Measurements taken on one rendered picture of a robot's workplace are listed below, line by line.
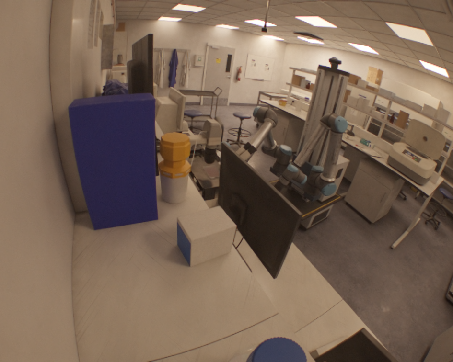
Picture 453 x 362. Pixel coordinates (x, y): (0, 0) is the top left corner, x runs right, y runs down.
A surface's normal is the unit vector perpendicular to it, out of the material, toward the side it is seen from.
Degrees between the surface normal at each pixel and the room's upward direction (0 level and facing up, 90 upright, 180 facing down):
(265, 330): 0
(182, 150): 90
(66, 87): 90
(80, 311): 0
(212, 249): 90
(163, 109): 90
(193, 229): 0
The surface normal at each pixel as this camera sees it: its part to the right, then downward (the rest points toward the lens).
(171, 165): -0.28, 0.40
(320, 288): 0.13, -0.84
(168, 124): 0.44, 0.52
